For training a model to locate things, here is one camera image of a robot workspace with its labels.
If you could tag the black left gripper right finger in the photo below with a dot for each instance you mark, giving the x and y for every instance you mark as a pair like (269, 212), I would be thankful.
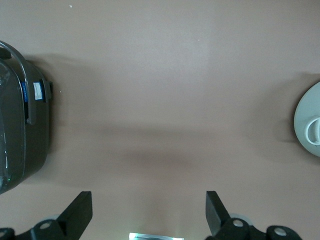
(215, 215)

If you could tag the black rice cooker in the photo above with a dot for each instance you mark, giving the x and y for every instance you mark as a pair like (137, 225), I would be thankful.
(15, 125)

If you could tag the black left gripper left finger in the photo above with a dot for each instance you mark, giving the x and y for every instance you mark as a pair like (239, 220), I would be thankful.
(77, 212)

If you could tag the glass pot lid with knob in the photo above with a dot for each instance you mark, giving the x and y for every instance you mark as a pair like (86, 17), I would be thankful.
(303, 110)

